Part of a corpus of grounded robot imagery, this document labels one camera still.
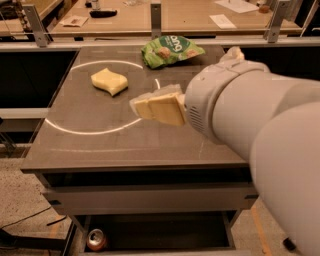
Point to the orange can under table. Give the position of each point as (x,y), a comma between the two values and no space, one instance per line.
(96,240)

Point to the yellow sponge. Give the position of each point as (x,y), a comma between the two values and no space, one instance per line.
(109,81)

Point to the black chair base leg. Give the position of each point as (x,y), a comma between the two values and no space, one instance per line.
(289,245)

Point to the wooden back table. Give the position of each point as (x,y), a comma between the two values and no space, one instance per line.
(183,17)

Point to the grey table with drawer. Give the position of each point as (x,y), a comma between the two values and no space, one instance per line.
(150,187)

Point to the white paper slip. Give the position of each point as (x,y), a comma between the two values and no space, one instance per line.
(222,21)

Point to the small paper card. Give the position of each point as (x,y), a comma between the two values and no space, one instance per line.
(74,21)

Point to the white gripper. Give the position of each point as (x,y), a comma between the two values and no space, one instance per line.
(204,96)

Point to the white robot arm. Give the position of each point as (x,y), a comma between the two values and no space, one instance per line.
(271,121)

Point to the black remote on back table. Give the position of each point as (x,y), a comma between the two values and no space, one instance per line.
(103,13)

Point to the white paper sheet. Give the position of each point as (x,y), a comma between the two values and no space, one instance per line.
(238,6)

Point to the green rice chip bag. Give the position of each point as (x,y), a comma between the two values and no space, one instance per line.
(167,50)

